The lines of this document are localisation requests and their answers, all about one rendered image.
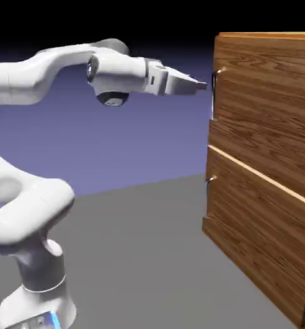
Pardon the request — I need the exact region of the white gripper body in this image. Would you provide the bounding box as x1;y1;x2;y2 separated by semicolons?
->
164;66;202;98

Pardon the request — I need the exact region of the wooden cabinet door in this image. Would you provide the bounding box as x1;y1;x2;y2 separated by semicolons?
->
213;35;222;121
205;145;214;220

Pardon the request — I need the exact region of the wooden cabinet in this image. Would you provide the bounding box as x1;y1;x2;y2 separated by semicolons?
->
201;31;305;329

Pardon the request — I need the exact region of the curved metal door handle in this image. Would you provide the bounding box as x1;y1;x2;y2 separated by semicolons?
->
211;67;227;121
205;175;218;206

